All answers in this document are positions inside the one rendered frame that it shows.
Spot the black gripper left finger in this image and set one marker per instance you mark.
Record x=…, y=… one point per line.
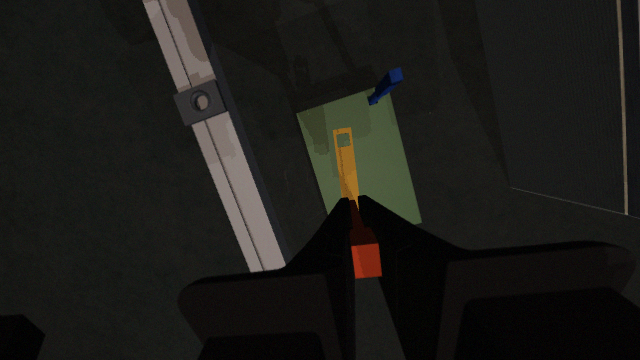
x=314, y=292

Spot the dark blue pin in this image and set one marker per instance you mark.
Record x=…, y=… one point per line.
x=389, y=81

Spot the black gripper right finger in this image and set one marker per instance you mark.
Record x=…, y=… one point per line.
x=427, y=281

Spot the grey aluminum rail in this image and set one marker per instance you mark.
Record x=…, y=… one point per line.
x=206, y=104

